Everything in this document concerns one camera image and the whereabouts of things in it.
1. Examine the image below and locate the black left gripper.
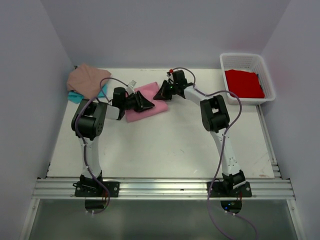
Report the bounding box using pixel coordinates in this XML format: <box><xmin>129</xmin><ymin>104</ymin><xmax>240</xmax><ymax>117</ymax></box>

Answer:
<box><xmin>122</xmin><ymin>90</ymin><xmax>154</xmax><ymax>112</ymax></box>

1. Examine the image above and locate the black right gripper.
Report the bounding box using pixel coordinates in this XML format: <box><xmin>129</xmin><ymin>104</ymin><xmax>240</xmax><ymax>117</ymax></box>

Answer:
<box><xmin>153</xmin><ymin>80</ymin><xmax>178</xmax><ymax>101</ymax></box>

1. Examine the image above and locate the pink polo shirt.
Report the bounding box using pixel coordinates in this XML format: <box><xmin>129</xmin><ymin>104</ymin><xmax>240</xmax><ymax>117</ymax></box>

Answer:
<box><xmin>124</xmin><ymin>81</ymin><xmax>169</xmax><ymax>123</ymax></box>

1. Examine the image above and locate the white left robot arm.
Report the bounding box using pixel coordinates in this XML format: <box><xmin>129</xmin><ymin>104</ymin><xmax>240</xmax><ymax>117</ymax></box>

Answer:
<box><xmin>71</xmin><ymin>80</ymin><xmax>176</xmax><ymax>197</ymax></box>

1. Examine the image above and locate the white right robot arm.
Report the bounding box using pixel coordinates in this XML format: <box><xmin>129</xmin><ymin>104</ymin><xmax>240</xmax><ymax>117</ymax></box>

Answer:
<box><xmin>167</xmin><ymin>68</ymin><xmax>246</xmax><ymax>197</ymax></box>

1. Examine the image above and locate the beige folded shirt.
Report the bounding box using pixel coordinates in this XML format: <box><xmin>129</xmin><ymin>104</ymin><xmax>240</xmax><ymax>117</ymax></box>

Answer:
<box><xmin>66</xmin><ymin>63</ymin><xmax>112</xmax><ymax>99</ymax></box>

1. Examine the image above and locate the teal folded shirt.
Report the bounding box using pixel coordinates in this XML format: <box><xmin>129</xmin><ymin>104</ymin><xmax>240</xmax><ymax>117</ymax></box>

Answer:
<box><xmin>67</xmin><ymin>84</ymin><xmax>108</xmax><ymax>104</ymax></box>

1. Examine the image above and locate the red folded shirt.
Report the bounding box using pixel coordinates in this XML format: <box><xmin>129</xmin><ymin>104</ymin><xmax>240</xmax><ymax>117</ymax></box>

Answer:
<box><xmin>224</xmin><ymin>69</ymin><xmax>265</xmax><ymax>99</ymax></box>

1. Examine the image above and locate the white plastic basket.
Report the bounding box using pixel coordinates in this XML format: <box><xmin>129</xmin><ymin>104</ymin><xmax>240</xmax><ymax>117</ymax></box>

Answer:
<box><xmin>219</xmin><ymin>53</ymin><xmax>276</xmax><ymax>106</ymax></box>

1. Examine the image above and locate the dark blue garment in basket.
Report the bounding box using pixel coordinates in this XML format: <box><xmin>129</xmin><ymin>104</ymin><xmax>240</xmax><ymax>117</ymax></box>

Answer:
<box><xmin>256</xmin><ymin>73</ymin><xmax>265</xmax><ymax>94</ymax></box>

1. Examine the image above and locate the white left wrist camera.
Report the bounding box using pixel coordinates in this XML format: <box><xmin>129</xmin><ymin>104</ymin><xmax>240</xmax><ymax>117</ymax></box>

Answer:
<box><xmin>126</xmin><ymin>80</ymin><xmax>137</xmax><ymax>95</ymax></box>

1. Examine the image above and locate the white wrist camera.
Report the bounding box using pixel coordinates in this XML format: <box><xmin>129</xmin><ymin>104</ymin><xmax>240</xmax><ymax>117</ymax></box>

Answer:
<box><xmin>126</xmin><ymin>80</ymin><xmax>137</xmax><ymax>95</ymax></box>
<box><xmin>166</xmin><ymin>69</ymin><xmax>174</xmax><ymax>78</ymax></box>

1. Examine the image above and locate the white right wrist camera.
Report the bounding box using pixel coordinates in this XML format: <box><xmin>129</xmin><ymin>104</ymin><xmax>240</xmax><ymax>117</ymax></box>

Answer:
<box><xmin>166</xmin><ymin>69</ymin><xmax>174</xmax><ymax>78</ymax></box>

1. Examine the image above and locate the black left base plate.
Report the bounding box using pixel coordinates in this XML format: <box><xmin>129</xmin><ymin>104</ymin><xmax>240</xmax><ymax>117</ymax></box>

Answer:
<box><xmin>72</xmin><ymin>181</ymin><xmax>120</xmax><ymax>198</ymax></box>

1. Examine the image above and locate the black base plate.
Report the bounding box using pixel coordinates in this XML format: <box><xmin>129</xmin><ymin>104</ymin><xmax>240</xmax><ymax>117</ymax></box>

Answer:
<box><xmin>206</xmin><ymin>179</ymin><xmax>253</xmax><ymax>198</ymax></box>
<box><xmin>72</xmin><ymin>181</ymin><xmax>120</xmax><ymax>198</ymax></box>

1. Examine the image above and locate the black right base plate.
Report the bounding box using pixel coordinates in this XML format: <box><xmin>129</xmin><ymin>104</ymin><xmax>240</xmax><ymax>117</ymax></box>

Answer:
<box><xmin>206</xmin><ymin>179</ymin><xmax>253</xmax><ymax>198</ymax></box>

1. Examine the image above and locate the aluminium mounting rail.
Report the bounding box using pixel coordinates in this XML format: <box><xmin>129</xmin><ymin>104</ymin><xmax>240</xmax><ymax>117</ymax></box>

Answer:
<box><xmin>32</xmin><ymin>178</ymin><xmax>295</xmax><ymax>200</ymax></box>

